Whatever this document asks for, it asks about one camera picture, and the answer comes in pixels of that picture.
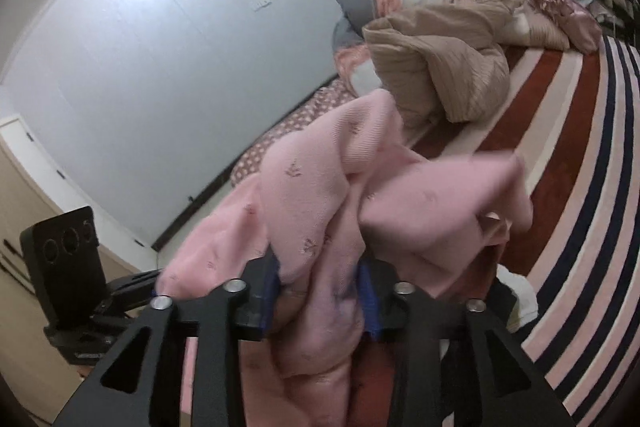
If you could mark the pink dotted bed sheet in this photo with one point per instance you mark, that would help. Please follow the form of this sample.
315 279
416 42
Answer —
300 117

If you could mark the white light switch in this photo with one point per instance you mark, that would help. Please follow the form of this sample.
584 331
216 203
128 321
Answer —
262 4

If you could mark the pink long-sleeved top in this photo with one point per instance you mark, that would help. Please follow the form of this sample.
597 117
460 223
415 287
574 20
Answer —
310 187

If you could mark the pink satin cloth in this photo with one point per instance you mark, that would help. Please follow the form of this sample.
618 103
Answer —
575 19

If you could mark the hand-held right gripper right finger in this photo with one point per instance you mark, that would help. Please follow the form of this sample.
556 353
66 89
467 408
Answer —
372 307

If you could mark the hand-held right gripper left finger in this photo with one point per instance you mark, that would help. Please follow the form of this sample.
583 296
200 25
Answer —
265 302

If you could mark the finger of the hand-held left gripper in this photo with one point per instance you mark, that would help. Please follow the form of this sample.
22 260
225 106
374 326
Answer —
130 284
115 314

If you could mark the striped blanket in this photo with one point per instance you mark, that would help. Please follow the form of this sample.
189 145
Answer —
575 157

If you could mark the beige duvet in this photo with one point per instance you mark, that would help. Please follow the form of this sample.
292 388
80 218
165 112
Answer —
435 57

